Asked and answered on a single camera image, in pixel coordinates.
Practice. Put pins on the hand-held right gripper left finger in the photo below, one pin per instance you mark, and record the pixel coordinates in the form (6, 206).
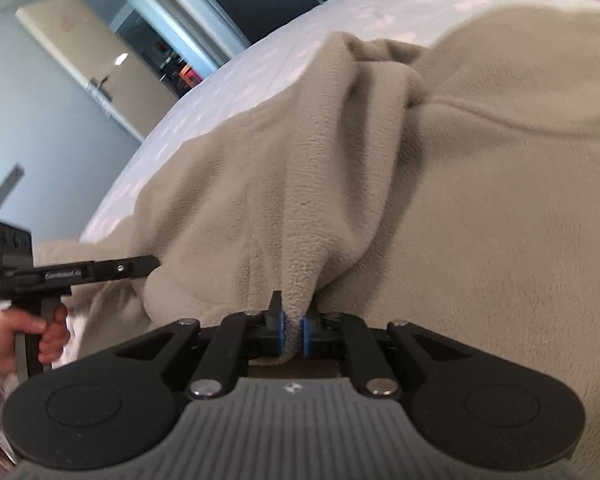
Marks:
(279, 332)

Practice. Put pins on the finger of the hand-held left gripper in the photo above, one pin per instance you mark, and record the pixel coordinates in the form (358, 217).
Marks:
(125, 269)

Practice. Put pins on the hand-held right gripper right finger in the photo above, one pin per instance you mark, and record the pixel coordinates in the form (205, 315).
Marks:
(307, 335)

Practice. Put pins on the beige fleece hoodie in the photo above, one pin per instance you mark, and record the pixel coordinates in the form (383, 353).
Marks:
(430, 185)

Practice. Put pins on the orange chair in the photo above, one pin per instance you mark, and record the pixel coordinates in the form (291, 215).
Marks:
(189, 74)

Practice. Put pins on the bed with polka dot sheet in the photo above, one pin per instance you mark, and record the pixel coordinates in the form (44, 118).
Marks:
(240, 75)

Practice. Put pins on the beige room door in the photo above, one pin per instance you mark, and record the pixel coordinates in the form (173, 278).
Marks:
(80, 35)

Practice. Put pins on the black sliding wardrobe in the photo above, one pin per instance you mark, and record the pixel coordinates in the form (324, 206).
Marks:
(260, 0)

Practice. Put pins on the grey wall switch panel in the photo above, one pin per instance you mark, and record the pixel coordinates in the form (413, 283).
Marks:
(5, 190)

